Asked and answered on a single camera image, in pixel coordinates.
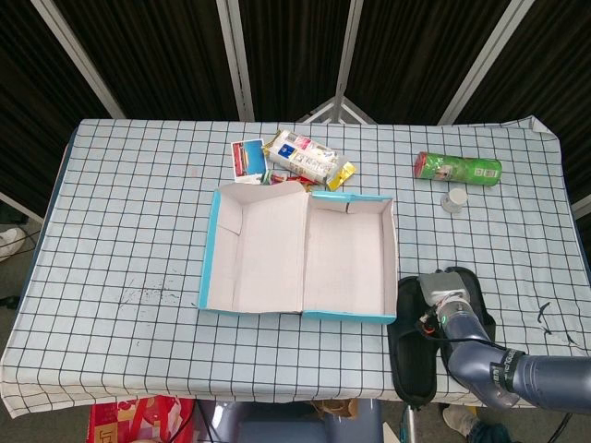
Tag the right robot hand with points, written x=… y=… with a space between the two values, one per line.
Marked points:
x=443 y=286

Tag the black rubber slipper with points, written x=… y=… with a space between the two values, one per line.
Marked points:
x=411 y=350
x=480 y=295

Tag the light blue shoe box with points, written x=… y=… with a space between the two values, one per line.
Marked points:
x=272 y=249

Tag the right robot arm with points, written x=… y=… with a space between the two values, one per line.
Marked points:
x=480 y=364

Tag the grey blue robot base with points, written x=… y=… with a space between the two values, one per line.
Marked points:
x=286 y=427

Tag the red patterned bag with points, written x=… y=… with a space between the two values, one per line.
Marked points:
x=138 y=420

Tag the small white jar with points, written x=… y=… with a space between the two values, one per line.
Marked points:
x=454 y=200

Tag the green chips can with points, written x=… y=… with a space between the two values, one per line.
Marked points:
x=457 y=168

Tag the white sneaker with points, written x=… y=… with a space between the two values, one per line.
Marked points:
x=459 y=420

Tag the teal metal pole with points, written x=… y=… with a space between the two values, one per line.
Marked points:
x=409 y=424

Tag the brown paper bag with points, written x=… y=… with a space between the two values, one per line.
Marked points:
x=334 y=408

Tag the white gold snack package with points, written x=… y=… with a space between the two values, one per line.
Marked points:
x=305 y=157

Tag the metal screen foot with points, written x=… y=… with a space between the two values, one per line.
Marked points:
x=337 y=111

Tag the red blue photo card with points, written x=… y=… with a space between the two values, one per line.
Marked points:
x=247 y=161

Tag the blue checked tablecloth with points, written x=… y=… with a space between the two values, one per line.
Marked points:
x=115 y=207

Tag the dark folding screen white frame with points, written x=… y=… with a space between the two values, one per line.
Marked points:
x=161 y=55

